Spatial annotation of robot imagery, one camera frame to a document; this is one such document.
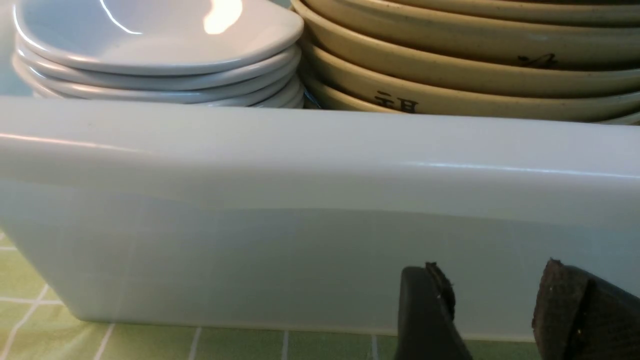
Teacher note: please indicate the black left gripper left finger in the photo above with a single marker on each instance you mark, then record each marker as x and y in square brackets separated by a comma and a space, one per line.
[426, 313]

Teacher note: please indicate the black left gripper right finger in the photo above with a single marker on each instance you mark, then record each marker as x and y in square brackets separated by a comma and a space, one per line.
[580, 316]

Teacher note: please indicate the top tan stacked bowl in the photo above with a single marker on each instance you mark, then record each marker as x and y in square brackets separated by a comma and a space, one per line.
[479, 38]

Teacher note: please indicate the large white plastic tub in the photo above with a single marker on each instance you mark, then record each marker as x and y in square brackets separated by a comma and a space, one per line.
[303, 219]

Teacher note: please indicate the white stacked dish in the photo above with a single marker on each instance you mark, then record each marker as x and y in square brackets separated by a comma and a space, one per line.
[156, 37]
[43, 66]
[241, 94]

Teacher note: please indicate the top white stacked dish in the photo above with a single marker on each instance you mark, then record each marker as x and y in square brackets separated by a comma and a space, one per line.
[156, 37]

